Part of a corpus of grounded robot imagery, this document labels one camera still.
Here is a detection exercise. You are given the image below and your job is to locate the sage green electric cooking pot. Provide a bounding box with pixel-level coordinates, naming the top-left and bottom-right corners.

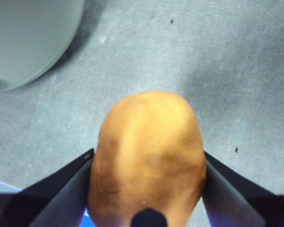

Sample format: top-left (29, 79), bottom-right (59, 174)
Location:
top-left (0, 0), bottom-right (86, 93)

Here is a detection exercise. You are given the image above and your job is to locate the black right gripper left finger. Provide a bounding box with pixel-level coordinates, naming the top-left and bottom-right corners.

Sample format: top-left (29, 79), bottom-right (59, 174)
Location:
top-left (0, 148), bottom-right (95, 227)

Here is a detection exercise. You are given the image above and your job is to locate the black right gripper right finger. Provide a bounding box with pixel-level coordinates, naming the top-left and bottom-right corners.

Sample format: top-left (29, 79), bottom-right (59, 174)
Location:
top-left (202, 151), bottom-right (284, 227)

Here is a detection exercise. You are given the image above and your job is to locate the brown potato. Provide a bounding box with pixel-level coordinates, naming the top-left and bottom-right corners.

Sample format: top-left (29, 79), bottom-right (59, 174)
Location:
top-left (87, 90), bottom-right (207, 227)

